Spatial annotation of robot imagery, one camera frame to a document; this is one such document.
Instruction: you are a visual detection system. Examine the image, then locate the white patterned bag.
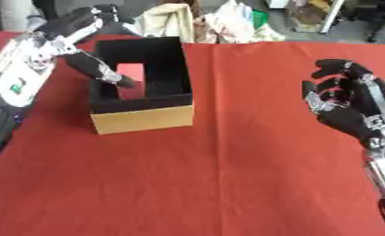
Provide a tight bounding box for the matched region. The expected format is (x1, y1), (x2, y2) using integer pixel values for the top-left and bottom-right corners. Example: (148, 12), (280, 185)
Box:
(199, 0), (286, 44)

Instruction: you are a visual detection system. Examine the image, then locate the beige cloth bag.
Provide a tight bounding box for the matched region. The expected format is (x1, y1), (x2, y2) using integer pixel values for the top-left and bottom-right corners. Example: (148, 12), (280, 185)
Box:
(134, 2), (196, 43)

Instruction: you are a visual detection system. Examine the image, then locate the tan cardboard box black inside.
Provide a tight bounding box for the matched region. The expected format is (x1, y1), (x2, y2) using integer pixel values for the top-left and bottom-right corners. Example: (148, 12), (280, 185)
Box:
(87, 36), (196, 136)

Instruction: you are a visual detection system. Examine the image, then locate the black office chair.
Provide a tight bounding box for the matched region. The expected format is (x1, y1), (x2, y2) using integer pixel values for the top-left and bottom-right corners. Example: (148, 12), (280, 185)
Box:
(348, 0), (385, 43)

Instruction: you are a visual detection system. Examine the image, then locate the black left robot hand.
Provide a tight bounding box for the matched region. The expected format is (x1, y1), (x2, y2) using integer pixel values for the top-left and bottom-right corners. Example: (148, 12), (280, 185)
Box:
(34, 4), (141, 89)

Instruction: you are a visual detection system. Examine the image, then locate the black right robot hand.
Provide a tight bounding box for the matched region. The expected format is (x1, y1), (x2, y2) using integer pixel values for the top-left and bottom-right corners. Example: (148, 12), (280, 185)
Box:
(300, 58), (385, 150)

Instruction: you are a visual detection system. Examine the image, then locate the white pole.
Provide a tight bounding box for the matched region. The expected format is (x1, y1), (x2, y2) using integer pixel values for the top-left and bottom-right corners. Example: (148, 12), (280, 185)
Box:
(318, 0), (346, 34)

